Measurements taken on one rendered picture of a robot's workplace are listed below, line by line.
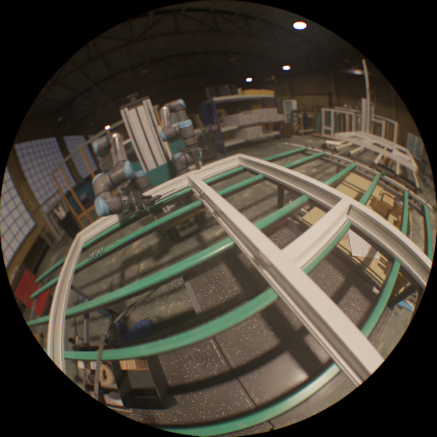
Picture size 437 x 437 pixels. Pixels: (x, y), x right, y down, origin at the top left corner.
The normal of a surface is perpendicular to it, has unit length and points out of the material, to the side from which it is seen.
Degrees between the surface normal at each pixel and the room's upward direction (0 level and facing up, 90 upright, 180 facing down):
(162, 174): 90
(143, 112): 90
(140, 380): 0
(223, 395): 0
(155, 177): 90
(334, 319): 0
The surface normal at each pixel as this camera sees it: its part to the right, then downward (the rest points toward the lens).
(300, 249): -0.22, -0.76
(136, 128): 0.49, 0.46
